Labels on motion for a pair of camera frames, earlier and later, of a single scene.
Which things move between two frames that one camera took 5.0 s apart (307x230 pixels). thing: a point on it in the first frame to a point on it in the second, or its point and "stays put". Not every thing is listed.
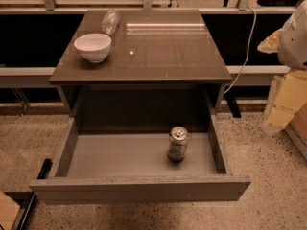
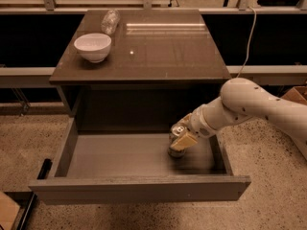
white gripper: x=294 y=43 to x=200 y=124
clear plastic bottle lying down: x=110 y=21 stays put
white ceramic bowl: x=93 y=46 stays put
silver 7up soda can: x=177 y=143 stays put
